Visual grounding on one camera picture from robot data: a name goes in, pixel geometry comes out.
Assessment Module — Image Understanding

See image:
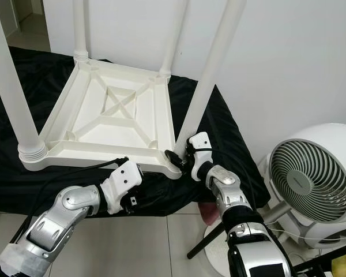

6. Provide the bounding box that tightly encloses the white plastic table leg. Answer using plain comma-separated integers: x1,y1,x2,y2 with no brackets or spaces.
174,0,247,159
159,0,191,78
72,0,90,63
0,0,50,162

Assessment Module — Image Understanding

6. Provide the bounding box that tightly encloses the black metal table leg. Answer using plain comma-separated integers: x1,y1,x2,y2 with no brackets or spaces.
187,225,226,259

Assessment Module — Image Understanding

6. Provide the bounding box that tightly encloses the black cloth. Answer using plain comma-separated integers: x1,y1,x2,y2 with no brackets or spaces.
0,46,272,217

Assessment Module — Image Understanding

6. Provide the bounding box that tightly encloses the black metal rack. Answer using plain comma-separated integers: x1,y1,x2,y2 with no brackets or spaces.
291,253,346,277

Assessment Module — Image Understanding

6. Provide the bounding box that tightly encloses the yellow plastic bag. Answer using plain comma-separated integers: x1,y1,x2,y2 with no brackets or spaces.
332,257,346,277

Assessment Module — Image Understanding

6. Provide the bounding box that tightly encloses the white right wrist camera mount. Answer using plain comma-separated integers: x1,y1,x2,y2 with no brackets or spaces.
187,132,215,181

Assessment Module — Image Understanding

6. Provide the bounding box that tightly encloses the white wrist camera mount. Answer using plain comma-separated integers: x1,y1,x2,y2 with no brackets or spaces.
99,160,144,214
187,132,215,181

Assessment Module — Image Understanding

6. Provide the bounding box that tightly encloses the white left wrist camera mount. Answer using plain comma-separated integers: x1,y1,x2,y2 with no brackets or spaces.
99,160,144,214

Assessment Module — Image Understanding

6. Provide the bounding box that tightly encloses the white pedestal fan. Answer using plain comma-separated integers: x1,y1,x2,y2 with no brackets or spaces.
199,122,346,272

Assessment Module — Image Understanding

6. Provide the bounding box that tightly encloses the white door frame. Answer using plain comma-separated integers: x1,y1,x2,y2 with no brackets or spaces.
0,0,44,27

